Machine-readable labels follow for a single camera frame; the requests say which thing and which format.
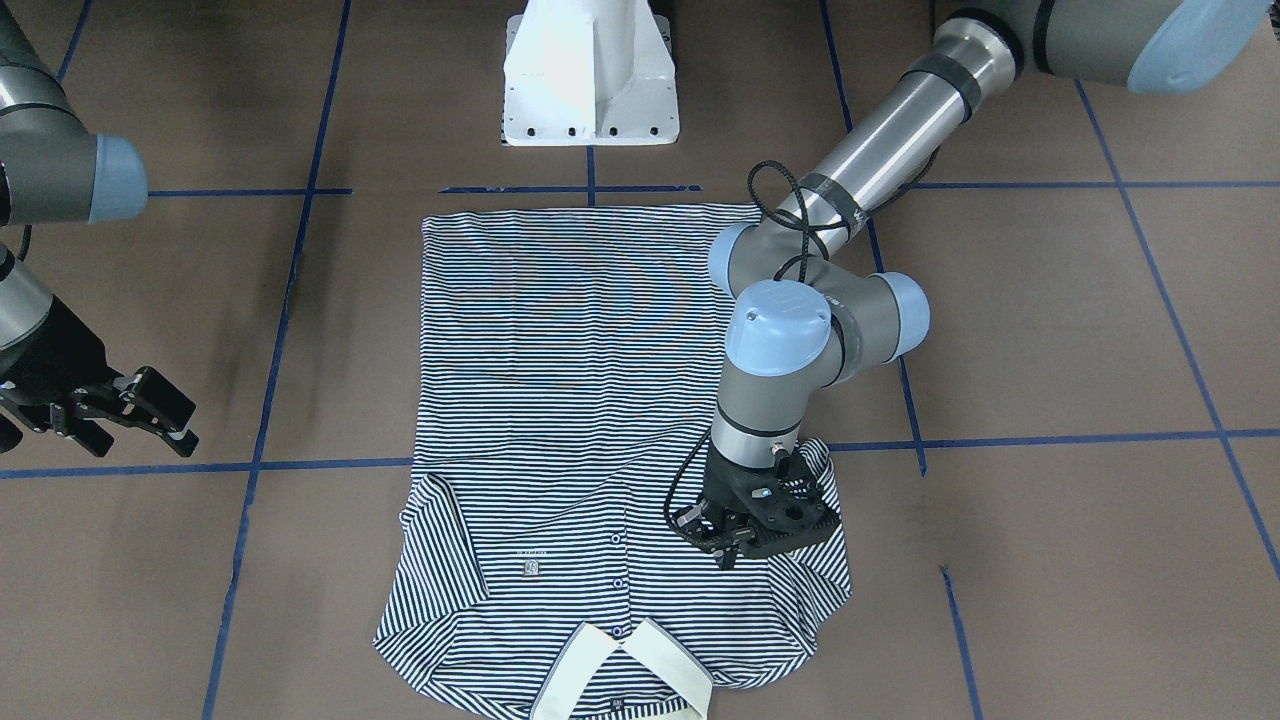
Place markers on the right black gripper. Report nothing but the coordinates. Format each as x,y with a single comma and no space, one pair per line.
52,352

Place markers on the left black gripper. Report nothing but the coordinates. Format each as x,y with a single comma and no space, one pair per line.
722,484

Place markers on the blue white striped polo shirt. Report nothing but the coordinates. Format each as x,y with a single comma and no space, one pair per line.
569,361

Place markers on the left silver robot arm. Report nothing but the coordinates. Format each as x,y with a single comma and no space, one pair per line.
806,322

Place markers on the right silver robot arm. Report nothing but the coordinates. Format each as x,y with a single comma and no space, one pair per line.
54,171

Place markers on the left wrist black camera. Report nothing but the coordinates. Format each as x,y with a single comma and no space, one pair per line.
786,508

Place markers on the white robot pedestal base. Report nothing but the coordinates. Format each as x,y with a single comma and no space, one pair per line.
589,73

